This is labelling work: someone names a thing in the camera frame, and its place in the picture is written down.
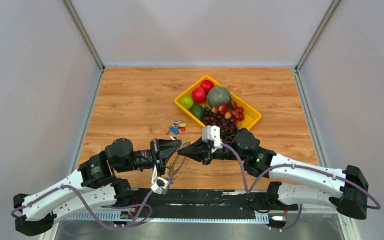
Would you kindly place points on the key bunch with coloured tags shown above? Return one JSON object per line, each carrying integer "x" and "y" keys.
{"x": 176, "y": 127}

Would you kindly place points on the red apple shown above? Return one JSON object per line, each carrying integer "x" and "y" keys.
{"x": 207, "y": 85}
{"x": 199, "y": 95}

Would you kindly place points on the red apple back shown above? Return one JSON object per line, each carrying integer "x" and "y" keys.
{"x": 207, "y": 85}

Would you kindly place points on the left aluminium frame post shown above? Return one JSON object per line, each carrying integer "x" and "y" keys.
{"x": 72, "y": 12}

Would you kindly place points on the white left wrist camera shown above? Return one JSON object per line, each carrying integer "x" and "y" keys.
{"x": 159, "y": 185}

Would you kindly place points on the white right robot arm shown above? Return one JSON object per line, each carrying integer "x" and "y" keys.
{"x": 345, "y": 190}

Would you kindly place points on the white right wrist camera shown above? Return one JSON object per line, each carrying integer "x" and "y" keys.
{"x": 212, "y": 136}

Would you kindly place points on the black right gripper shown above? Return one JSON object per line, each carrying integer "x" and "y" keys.
{"x": 200, "y": 151}

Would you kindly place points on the netted green melon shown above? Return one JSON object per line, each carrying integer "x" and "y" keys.
{"x": 218, "y": 95}

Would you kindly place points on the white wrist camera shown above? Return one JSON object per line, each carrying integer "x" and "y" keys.
{"x": 159, "y": 185}
{"x": 212, "y": 136}

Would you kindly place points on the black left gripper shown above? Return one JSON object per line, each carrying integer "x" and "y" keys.
{"x": 161, "y": 149}

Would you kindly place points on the yellow plastic tray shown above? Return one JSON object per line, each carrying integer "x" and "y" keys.
{"x": 251, "y": 115}

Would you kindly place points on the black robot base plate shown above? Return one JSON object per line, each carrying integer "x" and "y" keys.
{"x": 209, "y": 204}

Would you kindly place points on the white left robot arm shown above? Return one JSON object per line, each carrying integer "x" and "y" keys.
{"x": 93, "y": 185}

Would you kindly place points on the red apple front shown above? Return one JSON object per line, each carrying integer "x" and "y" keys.
{"x": 199, "y": 95}

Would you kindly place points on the aluminium frame post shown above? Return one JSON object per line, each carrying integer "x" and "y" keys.
{"x": 72, "y": 12}
{"x": 318, "y": 33}

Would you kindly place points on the purple grape bunch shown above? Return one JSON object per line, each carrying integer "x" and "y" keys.
{"x": 228, "y": 127}

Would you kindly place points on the dark green avocado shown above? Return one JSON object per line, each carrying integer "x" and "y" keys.
{"x": 198, "y": 111}

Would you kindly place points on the right aluminium frame post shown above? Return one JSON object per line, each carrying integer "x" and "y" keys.
{"x": 318, "y": 33}

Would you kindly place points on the light green apple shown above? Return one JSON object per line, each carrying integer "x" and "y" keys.
{"x": 187, "y": 102}

